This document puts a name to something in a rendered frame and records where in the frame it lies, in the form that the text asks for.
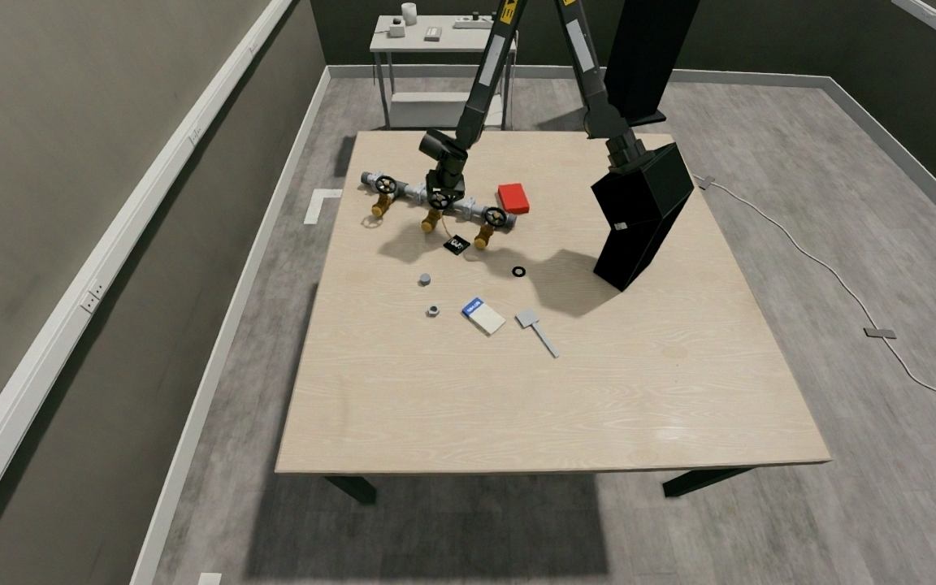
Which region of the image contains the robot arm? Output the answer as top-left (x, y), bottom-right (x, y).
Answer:
top-left (418, 0), bottom-right (656, 179)

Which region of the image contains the black tag with gold chain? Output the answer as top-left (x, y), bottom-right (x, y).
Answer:
top-left (440, 210), bottom-right (470, 255)

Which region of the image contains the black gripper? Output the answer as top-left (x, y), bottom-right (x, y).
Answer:
top-left (425, 164), bottom-right (466, 205)

